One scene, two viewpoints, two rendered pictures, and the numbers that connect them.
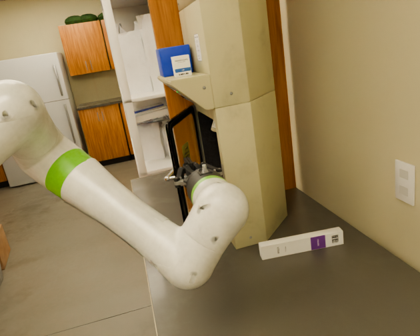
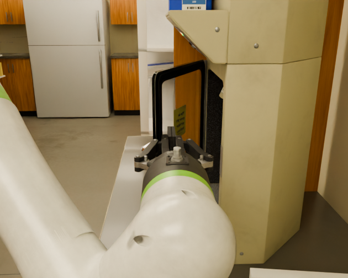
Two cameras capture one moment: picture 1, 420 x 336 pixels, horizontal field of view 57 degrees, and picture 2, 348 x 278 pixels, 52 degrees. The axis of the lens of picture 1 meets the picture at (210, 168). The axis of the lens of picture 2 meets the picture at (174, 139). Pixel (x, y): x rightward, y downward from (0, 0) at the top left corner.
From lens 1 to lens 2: 0.42 m
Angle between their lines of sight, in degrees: 9
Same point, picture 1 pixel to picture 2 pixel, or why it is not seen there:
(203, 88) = (216, 30)
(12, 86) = not seen: outside the picture
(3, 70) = (51, 7)
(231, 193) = (201, 225)
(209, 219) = (143, 267)
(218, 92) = (237, 40)
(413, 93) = not seen: outside the picture
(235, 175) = (237, 165)
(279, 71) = (329, 36)
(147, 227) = (41, 241)
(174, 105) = (182, 55)
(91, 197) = not seen: outside the picture
